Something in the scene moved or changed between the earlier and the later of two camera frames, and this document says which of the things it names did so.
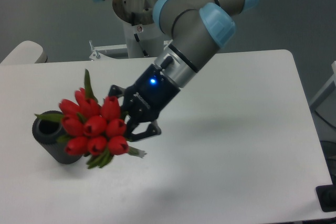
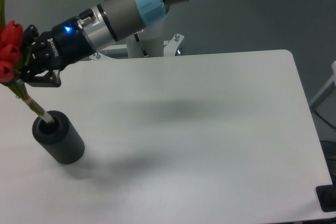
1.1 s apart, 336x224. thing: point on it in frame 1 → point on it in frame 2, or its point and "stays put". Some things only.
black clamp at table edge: [326, 195] stays put
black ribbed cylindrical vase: [46, 132] stays put
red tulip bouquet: [93, 127] → [13, 61]
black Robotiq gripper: [145, 99] → [56, 49]
